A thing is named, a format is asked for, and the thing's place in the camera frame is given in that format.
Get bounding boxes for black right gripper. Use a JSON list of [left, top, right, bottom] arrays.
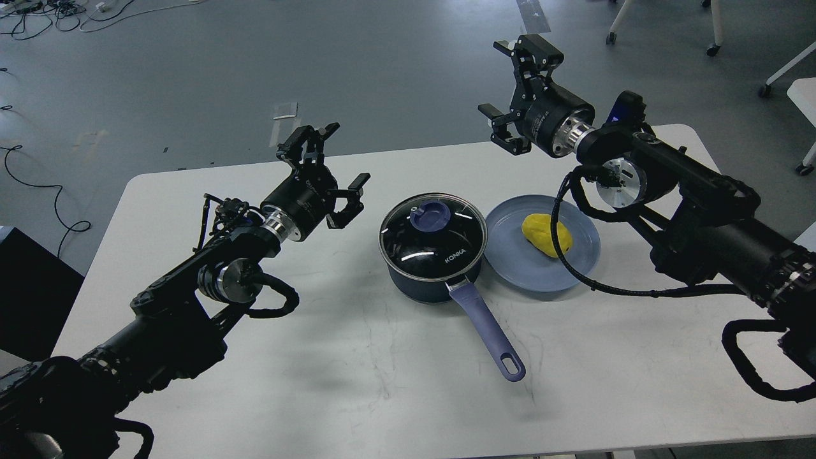
[[477, 34, 595, 159]]

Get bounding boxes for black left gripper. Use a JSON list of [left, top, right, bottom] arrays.
[[260, 122, 371, 242]]

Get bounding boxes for glass pot lid blue knob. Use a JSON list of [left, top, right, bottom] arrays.
[[379, 193, 488, 281]]

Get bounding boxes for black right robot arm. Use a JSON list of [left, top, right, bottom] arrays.
[[478, 34, 815, 403]]

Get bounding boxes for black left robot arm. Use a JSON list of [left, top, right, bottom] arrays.
[[1, 122, 370, 458]]

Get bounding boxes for blue round plate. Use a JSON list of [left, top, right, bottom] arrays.
[[484, 194, 601, 293]]

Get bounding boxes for white chair legs with casters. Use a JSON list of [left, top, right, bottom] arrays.
[[606, 0, 724, 57]]

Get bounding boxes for white table leg caster right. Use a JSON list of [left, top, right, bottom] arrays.
[[757, 41, 815, 98]]

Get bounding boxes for white side table corner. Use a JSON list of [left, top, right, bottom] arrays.
[[786, 77, 816, 177]]

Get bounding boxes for black box left edge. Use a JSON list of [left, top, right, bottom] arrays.
[[1, 226, 85, 362]]

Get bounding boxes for dark blue saucepan purple handle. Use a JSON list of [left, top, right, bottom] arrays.
[[382, 248, 527, 383]]

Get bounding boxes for black floor cable left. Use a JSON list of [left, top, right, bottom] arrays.
[[0, 144, 92, 259]]

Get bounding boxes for tangled cables top left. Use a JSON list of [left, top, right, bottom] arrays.
[[0, 0, 205, 41]]

